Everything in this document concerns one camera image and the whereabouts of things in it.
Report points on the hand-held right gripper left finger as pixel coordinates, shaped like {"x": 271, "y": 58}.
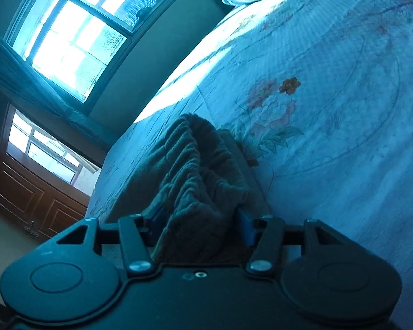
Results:
{"x": 155, "y": 228}

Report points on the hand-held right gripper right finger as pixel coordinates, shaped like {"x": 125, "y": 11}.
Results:
{"x": 246, "y": 228}

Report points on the grey-green fleece blanket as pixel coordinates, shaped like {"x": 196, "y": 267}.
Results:
{"x": 196, "y": 192}

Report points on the bed with floral sheet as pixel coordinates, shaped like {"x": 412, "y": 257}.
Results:
{"x": 330, "y": 127}

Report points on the brown wooden door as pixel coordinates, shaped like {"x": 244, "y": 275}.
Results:
{"x": 27, "y": 192}

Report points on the small side window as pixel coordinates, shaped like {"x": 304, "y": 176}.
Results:
{"x": 44, "y": 147}

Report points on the teal curtain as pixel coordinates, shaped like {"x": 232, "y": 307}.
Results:
{"x": 38, "y": 92}

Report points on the large bedroom window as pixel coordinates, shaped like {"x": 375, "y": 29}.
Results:
{"x": 79, "y": 31}

